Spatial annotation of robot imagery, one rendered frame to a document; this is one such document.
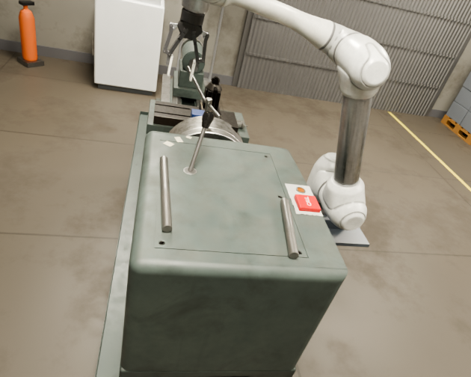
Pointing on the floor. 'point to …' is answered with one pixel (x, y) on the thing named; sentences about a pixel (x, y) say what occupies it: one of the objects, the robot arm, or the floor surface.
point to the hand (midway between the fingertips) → (181, 69)
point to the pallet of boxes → (470, 106)
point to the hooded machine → (127, 44)
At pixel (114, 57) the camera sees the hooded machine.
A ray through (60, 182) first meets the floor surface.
